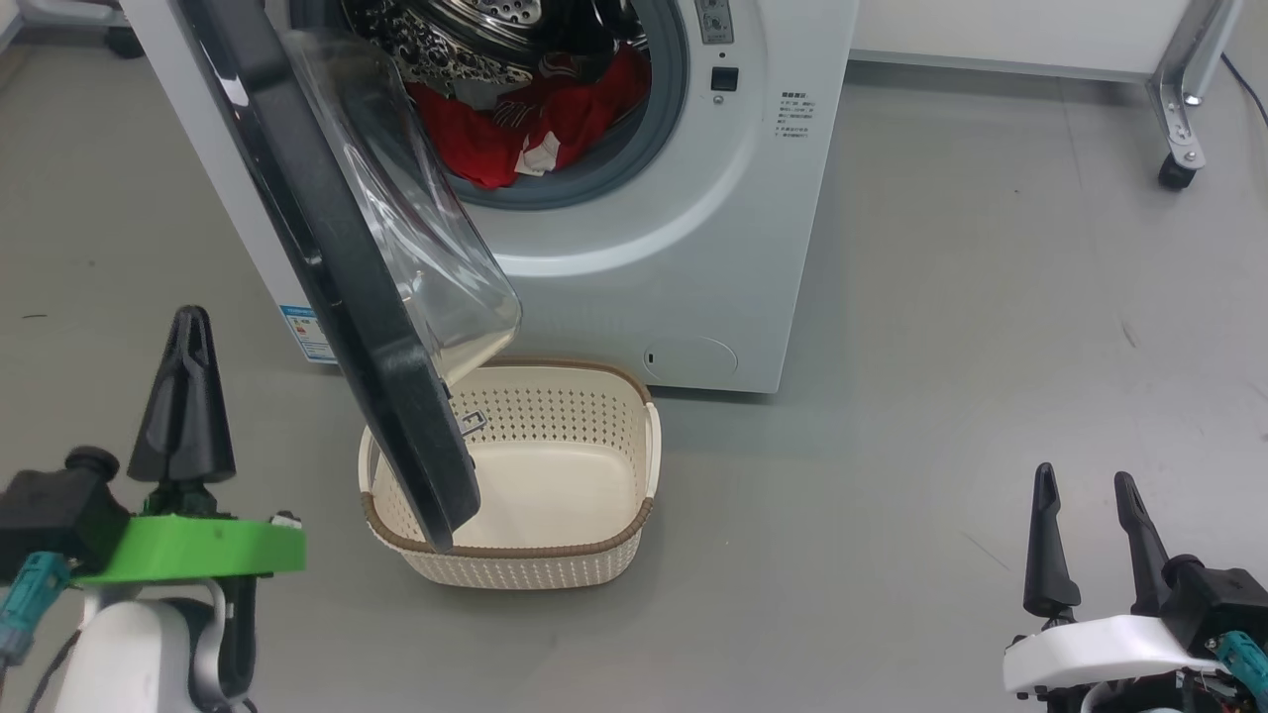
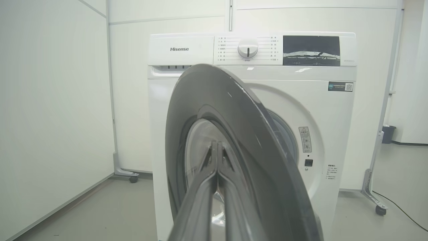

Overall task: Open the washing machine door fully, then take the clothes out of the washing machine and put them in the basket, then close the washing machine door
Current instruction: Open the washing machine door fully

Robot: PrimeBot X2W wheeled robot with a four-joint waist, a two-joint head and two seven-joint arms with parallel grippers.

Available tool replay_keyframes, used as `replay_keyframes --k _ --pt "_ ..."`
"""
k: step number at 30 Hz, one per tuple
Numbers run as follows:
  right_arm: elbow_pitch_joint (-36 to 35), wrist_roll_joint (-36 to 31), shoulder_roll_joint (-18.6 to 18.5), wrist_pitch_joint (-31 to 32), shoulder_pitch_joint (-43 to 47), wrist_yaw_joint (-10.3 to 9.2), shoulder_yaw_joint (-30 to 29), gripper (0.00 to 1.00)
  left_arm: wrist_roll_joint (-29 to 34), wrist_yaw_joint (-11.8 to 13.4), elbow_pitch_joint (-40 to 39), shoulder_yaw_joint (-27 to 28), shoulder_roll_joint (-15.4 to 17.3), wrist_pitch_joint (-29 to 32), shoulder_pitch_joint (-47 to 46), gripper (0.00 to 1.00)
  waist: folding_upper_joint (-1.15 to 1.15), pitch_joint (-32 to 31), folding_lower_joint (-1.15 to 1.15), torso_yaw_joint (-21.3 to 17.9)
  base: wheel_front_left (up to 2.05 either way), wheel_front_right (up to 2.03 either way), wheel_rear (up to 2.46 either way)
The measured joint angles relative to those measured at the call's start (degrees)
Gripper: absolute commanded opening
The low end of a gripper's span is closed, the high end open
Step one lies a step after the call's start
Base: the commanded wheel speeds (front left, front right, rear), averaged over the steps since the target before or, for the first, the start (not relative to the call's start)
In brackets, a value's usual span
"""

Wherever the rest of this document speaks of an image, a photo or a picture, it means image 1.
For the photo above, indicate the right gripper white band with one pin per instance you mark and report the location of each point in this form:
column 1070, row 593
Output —
column 1100, row 649

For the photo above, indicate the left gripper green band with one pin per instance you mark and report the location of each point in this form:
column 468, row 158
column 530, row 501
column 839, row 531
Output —
column 198, row 547

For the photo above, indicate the black round glass washer door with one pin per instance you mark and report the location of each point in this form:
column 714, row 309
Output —
column 376, row 327

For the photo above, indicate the red garment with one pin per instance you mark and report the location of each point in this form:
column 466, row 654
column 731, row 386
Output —
column 475, row 144

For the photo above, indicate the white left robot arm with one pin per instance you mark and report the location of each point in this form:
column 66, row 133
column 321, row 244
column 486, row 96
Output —
column 129, row 659

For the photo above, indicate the cream perforated laundry basket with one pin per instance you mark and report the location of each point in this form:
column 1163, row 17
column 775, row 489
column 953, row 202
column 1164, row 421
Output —
column 555, row 475

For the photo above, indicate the stainless steel washing machine drum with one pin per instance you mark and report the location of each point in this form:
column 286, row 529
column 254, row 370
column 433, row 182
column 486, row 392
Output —
column 436, row 40

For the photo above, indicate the white front-load washing machine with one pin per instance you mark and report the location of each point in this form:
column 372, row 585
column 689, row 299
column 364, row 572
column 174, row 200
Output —
column 693, row 257

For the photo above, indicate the blue energy label sticker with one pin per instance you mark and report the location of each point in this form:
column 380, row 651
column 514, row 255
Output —
column 302, row 337

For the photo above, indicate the black caster wheel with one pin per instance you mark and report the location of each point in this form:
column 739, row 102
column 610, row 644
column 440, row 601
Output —
column 125, row 44
column 1178, row 173

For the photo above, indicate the round white filter cover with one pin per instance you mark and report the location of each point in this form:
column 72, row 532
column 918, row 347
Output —
column 693, row 356

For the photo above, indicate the small printed text sticker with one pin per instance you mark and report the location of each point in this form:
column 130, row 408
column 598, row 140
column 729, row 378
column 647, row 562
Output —
column 796, row 115

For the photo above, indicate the white partition board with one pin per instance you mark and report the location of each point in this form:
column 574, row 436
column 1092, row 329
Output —
column 991, row 30

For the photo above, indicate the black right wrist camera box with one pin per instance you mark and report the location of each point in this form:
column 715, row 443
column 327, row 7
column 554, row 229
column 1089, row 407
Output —
column 1223, row 594

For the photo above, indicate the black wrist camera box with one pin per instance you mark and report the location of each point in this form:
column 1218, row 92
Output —
column 1223, row 594
column 54, row 510

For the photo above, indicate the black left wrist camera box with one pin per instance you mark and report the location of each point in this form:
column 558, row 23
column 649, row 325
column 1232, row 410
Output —
column 54, row 510

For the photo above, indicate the grey metal frame rail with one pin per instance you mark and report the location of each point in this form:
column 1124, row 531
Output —
column 59, row 12

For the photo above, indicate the silver metal frame leg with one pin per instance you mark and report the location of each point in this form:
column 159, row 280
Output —
column 1194, row 59

